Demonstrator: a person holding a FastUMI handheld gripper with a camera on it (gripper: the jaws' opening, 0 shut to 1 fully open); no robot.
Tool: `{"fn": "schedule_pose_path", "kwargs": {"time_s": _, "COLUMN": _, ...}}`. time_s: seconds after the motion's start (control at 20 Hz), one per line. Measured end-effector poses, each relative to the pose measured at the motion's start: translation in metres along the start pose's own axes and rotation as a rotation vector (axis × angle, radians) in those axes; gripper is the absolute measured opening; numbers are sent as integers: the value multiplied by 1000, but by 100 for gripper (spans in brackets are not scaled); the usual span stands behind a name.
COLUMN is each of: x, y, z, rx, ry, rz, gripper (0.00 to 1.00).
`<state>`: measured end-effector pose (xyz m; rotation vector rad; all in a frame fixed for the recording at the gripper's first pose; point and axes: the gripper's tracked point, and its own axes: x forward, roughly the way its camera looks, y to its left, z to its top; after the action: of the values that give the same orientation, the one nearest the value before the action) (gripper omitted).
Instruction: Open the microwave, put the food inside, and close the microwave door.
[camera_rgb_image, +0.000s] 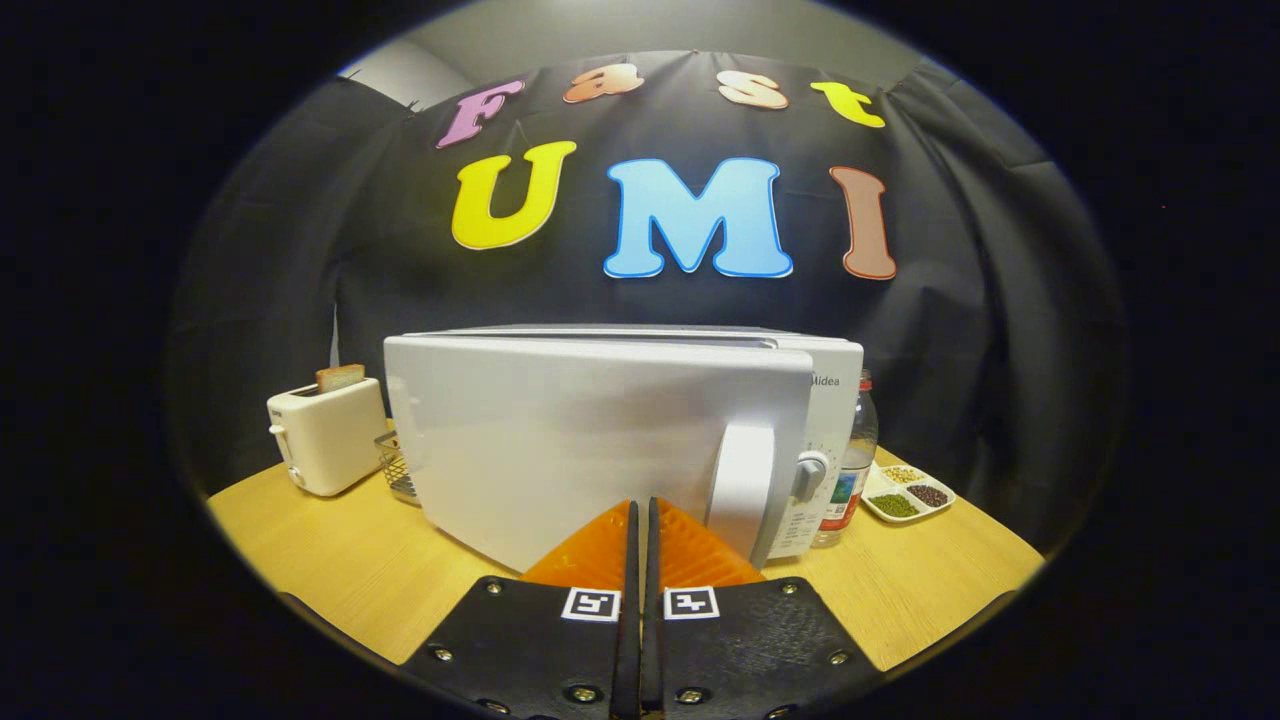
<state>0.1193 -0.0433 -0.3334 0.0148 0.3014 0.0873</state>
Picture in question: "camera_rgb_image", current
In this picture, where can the toast slice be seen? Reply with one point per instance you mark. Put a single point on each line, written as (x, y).
(340, 378)

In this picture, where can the clear plastic bottle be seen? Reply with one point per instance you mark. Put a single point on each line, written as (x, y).
(855, 470)

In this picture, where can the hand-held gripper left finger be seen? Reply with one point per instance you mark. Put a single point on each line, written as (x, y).
(530, 650)

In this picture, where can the white microwave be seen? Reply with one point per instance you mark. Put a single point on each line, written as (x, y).
(560, 440)

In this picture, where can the black backdrop cloth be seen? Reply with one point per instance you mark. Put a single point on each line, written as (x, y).
(980, 300)

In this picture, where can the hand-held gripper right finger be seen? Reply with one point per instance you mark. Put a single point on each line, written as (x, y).
(750, 650)

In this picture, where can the white divided dish with beans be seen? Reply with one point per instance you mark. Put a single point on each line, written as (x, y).
(910, 495)

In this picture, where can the white toaster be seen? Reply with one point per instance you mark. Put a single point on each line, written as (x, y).
(330, 440)

